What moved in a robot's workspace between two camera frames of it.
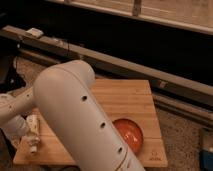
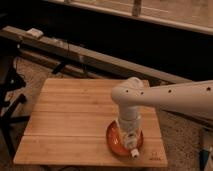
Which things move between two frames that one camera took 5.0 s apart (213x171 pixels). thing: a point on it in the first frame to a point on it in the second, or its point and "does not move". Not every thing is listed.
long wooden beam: [50, 45] does not move
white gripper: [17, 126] to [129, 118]
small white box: [35, 33] does not move
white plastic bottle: [32, 131] to [131, 138]
